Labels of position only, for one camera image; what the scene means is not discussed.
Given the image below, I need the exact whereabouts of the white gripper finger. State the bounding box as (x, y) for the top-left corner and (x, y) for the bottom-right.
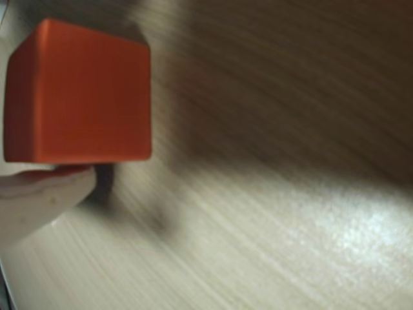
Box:
(0, 165), (97, 252)

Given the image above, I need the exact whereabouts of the orange cube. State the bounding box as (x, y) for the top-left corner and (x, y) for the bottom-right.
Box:
(3, 17), (153, 164)

